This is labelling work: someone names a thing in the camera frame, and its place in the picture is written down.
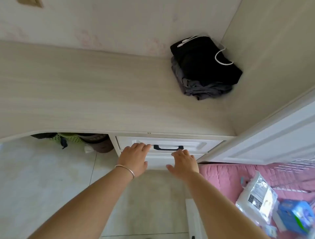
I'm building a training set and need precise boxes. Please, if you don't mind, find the person's right hand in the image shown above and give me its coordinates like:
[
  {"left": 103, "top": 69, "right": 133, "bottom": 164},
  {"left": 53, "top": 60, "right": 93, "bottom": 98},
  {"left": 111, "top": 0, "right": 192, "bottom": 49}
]
[{"left": 166, "top": 149, "right": 199, "bottom": 182}]

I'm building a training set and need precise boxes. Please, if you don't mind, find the person's left hand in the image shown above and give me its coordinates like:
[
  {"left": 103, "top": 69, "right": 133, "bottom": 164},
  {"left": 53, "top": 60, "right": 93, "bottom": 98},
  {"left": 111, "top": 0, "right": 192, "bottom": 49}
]
[{"left": 117, "top": 142, "right": 152, "bottom": 179}]

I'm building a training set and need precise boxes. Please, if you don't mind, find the white drawer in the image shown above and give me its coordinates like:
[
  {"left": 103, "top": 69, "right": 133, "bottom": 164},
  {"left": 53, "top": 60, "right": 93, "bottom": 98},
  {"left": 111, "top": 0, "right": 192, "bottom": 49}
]
[
  {"left": 144, "top": 152, "right": 206, "bottom": 171},
  {"left": 115, "top": 136, "right": 226, "bottom": 155}
]

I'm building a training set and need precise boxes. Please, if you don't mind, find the person's left forearm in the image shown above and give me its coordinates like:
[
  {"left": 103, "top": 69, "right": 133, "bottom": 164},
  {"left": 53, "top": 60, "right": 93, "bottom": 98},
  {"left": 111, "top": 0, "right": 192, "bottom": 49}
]
[{"left": 28, "top": 166, "right": 135, "bottom": 239}]

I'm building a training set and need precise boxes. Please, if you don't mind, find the person's right forearm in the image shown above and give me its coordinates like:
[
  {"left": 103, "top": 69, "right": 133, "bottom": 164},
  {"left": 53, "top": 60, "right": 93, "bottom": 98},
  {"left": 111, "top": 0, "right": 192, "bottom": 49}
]
[{"left": 172, "top": 172, "right": 270, "bottom": 239}]

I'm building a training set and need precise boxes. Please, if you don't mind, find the white lower drawer front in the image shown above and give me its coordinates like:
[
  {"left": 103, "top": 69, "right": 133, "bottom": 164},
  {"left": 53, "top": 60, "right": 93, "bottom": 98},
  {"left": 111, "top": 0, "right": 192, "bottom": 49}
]
[{"left": 144, "top": 152, "right": 206, "bottom": 171}]

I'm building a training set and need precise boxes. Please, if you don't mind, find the brown round container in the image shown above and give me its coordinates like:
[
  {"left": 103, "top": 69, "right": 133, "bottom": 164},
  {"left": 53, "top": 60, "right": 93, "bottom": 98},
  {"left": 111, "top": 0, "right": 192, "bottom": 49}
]
[{"left": 80, "top": 134, "right": 115, "bottom": 154}]

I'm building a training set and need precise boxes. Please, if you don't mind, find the pink bedding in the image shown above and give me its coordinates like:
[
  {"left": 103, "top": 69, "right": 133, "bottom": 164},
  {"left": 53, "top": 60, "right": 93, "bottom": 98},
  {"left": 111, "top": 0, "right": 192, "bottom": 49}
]
[{"left": 198, "top": 162, "right": 315, "bottom": 239}]

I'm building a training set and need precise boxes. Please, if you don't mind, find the green plastic basket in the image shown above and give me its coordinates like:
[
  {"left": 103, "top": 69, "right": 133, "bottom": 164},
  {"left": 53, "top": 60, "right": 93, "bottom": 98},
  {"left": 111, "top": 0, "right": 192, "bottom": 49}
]
[{"left": 50, "top": 133, "right": 83, "bottom": 145}]

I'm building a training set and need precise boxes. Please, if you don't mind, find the grey folded garment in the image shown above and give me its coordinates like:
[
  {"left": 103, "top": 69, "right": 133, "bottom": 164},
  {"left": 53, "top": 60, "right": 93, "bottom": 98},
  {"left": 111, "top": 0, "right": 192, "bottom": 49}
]
[{"left": 171, "top": 56, "right": 234, "bottom": 101}]

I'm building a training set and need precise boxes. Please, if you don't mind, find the white plastic packet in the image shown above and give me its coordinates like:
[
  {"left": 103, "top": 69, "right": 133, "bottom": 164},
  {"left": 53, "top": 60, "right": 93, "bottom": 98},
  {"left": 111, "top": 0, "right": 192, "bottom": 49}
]
[{"left": 235, "top": 171, "right": 279, "bottom": 226}]

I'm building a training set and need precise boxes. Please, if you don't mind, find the light wooden table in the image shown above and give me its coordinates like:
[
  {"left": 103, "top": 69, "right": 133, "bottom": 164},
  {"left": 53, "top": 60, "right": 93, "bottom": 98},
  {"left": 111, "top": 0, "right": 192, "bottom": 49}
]
[{"left": 0, "top": 39, "right": 237, "bottom": 144}]

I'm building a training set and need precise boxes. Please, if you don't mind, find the white wardrobe with wooden side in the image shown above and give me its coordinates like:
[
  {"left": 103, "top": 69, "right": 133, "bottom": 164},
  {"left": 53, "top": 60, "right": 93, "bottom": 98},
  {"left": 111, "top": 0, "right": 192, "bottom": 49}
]
[{"left": 197, "top": 0, "right": 315, "bottom": 166}]

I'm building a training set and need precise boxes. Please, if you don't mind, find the black folded garment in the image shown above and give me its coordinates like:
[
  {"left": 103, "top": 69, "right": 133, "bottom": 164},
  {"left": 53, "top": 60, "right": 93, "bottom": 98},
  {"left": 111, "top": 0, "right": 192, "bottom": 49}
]
[{"left": 170, "top": 35, "right": 243, "bottom": 87}]

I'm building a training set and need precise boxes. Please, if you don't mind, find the blue cardboard box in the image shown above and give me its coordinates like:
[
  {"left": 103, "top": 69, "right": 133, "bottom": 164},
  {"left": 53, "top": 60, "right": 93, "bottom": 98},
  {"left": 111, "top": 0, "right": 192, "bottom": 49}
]
[{"left": 278, "top": 199, "right": 315, "bottom": 236}]

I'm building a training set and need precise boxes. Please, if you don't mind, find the silver bracelet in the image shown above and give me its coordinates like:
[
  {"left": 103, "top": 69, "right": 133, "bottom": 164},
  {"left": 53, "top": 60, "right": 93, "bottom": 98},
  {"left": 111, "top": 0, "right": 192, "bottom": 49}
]
[{"left": 114, "top": 164, "right": 136, "bottom": 180}]

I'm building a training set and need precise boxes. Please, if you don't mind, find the black drawer handle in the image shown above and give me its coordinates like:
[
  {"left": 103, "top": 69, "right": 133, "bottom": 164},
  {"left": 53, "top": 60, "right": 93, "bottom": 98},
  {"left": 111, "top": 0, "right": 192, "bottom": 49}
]
[{"left": 153, "top": 144, "right": 184, "bottom": 151}]

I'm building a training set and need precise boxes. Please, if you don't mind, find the white cable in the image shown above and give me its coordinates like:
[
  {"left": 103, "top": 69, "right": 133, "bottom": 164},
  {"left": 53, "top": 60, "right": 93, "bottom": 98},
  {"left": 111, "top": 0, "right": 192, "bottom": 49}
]
[{"left": 177, "top": 35, "right": 234, "bottom": 66}]

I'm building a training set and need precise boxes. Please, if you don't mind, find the wire rack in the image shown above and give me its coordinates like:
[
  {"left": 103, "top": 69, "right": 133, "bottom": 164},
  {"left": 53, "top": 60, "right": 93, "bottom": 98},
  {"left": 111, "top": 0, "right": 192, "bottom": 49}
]
[{"left": 267, "top": 159, "right": 315, "bottom": 195}]

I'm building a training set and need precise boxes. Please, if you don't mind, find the beige wall fixture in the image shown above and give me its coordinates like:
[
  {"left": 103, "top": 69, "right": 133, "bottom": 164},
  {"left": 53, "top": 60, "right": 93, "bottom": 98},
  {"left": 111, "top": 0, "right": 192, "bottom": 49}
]
[{"left": 16, "top": 0, "right": 44, "bottom": 8}]

